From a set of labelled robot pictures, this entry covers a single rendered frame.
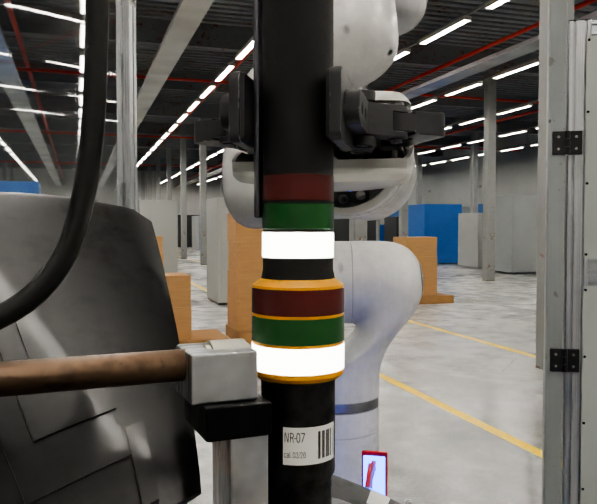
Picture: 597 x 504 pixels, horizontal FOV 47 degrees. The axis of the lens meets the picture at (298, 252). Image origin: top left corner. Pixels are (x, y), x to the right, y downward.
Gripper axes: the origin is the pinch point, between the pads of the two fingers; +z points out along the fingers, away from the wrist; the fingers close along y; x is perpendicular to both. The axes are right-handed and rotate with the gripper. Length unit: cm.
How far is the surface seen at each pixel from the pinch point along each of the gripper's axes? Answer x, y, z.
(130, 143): 18, 70, -126
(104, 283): -8.4, 11.7, -4.0
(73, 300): -9.2, 12.4, -1.9
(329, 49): 2.7, -1.8, 0.4
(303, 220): -5.1, -0.8, 1.4
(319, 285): -8.0, -1.5, 1.3
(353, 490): -26.5, 0.5, -24.6
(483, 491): -140, -26, -347
